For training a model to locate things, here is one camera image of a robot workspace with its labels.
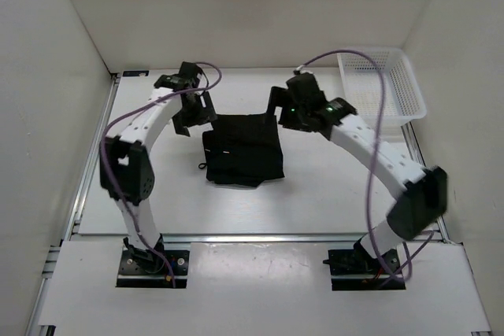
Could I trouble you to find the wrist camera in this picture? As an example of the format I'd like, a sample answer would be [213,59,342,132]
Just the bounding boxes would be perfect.
[286,72,324,105]
[178,61,204,88]

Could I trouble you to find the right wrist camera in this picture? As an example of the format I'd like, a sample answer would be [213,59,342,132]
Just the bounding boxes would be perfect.
[286,72,324,105]

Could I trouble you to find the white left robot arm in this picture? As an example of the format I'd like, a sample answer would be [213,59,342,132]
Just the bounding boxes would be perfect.
[99,65,217,273]

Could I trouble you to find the small dark corner label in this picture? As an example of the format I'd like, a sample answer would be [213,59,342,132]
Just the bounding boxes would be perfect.
[122,70,150,77]

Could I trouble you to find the left aluminium side rail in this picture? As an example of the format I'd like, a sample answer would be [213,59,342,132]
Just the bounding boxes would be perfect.
[59,73,122,246]

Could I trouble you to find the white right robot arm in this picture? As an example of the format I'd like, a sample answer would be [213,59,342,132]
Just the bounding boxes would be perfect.
[266,87,448,273]

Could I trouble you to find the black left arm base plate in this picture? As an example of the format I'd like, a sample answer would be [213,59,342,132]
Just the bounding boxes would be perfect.
[116,238,190,289]

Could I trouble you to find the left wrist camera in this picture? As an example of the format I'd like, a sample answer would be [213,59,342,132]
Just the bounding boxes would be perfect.
[178,61,204,88]

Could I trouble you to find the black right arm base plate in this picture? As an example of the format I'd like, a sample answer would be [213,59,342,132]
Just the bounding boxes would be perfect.
[323,249,406,291]

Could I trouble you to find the black shorts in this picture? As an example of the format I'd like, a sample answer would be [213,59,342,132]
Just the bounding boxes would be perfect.
[202,113,284,188]

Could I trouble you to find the white plastic mesh basket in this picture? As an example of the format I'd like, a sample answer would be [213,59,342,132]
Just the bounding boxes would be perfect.
[337,47,427,129]

